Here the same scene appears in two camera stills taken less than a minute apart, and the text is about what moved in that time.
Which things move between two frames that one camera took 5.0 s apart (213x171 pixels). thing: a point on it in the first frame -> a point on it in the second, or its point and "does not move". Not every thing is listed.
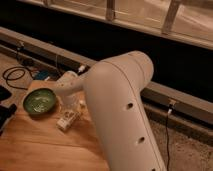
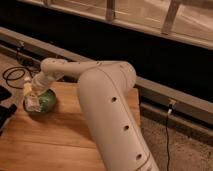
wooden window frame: (189, 21) does not move
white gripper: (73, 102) -> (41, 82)
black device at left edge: (6, 112) does not move
